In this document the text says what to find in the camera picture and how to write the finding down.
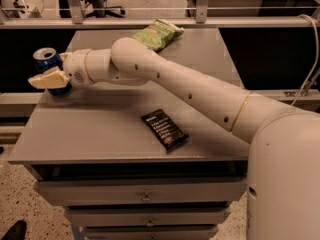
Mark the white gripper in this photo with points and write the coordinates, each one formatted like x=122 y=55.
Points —
x=75 y=67

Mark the blue pepsi can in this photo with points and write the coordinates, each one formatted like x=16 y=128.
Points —
x=46 y=59

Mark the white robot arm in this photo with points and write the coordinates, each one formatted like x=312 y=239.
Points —
x=283 y=182

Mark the grey metal railing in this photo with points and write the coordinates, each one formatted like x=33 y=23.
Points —
x=42 y=14

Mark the grey drawer cabinet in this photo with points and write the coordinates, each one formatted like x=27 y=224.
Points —
x=96 y=133

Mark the green chip bag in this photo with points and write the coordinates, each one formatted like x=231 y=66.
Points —
x=158 y=34

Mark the black snack bar wrapper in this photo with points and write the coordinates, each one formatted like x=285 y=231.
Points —
x=164 y=129

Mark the top grey drawer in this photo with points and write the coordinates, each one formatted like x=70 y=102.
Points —
x=141 y=191

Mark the grey drawer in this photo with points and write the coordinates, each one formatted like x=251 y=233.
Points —
x=141 y=191
x=148 y=216
x=189 y=232

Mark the black shoe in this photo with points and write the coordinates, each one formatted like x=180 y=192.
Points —
x=16 y=232

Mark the middle grey drawer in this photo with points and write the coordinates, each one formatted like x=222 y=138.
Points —
x=148 y=216

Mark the bottom grey drawer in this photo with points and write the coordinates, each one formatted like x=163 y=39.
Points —
x=189 y=232

